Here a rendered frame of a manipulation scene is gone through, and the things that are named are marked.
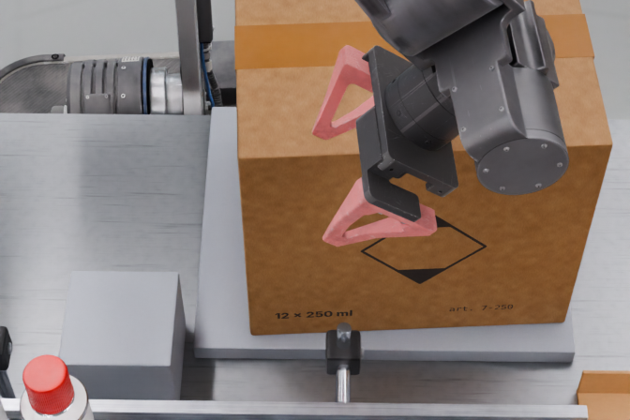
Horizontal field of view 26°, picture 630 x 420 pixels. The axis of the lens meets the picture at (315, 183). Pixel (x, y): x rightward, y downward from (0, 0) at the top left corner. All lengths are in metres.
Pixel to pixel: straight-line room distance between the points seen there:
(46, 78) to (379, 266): 1.24
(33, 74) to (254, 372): 1.17
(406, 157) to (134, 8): 1.92
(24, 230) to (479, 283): 0.47
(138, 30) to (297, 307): 1.55
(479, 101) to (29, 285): 0.67
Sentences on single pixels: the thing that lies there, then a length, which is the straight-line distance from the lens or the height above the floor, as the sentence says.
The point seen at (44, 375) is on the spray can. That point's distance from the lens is 1.03.
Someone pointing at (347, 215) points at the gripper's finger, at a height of 1.22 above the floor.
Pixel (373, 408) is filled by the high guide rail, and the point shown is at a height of 0.96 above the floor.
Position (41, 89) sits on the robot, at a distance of 2.34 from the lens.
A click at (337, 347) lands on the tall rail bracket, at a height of 0.97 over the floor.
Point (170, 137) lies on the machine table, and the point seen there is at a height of 0.83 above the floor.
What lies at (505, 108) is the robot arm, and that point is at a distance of 0.82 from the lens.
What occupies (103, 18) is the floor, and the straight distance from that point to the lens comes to 2.78.
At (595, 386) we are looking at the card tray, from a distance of 1.30.
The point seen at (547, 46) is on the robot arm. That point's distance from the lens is 0.90.
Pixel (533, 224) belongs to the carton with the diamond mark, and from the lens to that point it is 1.18.
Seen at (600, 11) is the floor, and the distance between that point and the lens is 2.82.
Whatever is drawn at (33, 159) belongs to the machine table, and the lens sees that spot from 1.48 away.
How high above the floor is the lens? 1.96
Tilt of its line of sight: 52 degrees down
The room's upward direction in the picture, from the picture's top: straight up
